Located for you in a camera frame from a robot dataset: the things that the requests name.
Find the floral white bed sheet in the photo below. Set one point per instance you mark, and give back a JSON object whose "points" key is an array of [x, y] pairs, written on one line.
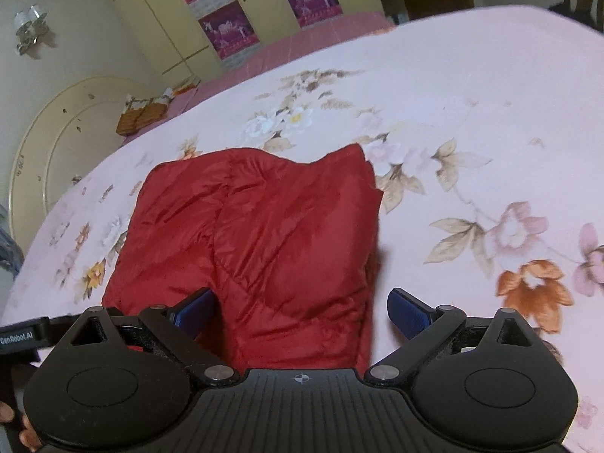
{"points": [[448, 104]]}

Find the cream curved headboard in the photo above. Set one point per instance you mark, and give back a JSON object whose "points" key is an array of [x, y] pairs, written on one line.
{"points": [[61, 137]]}

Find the person's left hand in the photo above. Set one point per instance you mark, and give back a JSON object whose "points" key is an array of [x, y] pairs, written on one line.
{"points": [[30, 432]]}

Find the silver wall lamp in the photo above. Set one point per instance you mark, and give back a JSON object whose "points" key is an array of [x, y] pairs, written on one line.
{"points": [[29, 26]]}

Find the wicker basket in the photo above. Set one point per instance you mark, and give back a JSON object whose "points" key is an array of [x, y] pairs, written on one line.
{"points": [[153, 111], [128, 120]]}

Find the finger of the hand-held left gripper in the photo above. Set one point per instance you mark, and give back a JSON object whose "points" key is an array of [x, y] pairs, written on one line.
{"points": [[63, 321]]}

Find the cream wardrobe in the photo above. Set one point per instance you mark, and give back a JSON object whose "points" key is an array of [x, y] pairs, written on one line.
{"points": [[155, 14]]}

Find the orange white bundle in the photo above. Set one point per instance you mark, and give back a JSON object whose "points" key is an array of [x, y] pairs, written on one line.
{"points": [[185, 87]]}

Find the grey cloth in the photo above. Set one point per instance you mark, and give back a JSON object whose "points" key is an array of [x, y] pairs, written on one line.
{"points": [[10, 245]]}

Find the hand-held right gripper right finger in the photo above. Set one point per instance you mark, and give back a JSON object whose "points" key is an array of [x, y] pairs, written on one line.
{"points": [[408, 314]]}

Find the pink bed sheet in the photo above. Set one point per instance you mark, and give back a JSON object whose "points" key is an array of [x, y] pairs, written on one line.
{"points": [[292, 45]]}

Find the red padded jacket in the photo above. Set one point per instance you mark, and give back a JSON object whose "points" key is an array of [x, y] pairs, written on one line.
{"points": [[283, 240]]}

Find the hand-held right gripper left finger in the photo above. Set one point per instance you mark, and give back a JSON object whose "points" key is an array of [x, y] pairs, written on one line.
{"points": [[198, 314]]}

